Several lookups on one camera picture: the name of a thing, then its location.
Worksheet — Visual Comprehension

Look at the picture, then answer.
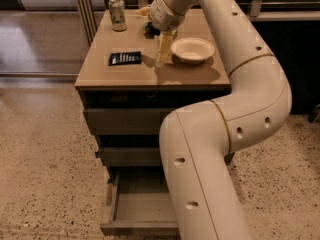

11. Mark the grey open bottom drawer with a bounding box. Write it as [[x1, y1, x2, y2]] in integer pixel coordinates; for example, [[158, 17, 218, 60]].
[[100, 167, 179, 236]]

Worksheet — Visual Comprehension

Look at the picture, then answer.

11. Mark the green chip bag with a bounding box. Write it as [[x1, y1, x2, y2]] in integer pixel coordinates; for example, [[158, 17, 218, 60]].
[[144, 21, 177, 39]]

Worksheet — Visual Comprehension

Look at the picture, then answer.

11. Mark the silver green soda can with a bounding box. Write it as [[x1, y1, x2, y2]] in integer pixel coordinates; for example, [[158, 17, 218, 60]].
[[108, 0, 127, 32]]

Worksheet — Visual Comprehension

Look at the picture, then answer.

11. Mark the beige paper bowl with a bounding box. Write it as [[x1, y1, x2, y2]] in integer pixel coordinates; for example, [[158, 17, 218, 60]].
[[171, 38, 215, 65]]

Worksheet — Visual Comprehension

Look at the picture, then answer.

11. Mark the black rxbar chocolate bar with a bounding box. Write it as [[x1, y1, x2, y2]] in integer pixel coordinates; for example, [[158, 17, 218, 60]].
[[108, 51, 142, 66]]

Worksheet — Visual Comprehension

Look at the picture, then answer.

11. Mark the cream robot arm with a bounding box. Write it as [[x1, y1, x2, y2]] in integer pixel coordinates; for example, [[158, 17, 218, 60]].
[[148, 0, 292, 240]]

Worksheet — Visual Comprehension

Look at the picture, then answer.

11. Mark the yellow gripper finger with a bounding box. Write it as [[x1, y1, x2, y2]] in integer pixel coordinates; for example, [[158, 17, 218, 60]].
[[135, 5, 151, 17], [154, 31, 176, 67]]

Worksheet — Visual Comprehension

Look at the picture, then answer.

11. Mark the grey three-drawer cabinet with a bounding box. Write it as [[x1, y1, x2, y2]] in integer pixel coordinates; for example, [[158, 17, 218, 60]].
[[74, 7, 234, 182]]

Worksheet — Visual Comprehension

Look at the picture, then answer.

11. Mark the grey top drawer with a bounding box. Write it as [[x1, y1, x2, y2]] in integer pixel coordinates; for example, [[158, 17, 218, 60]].
[[83, 108, 171, 135]]

